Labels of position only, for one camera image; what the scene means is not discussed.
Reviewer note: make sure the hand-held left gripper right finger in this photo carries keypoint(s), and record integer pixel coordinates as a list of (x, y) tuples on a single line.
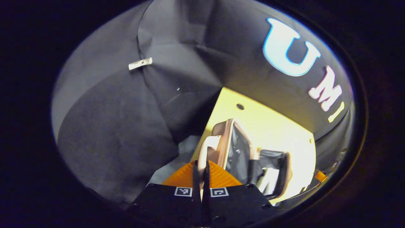
[(206, 180)]

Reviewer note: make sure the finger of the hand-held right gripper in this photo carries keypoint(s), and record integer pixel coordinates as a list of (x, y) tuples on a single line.
[(320, 176)]

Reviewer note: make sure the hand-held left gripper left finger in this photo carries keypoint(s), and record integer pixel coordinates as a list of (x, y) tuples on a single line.
[(196, 180)]

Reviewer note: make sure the white pump bottle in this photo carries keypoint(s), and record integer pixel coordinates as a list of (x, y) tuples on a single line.
[(268, 182)]

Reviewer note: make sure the white tape strip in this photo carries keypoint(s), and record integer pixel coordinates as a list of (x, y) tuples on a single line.
[(140, 63)]

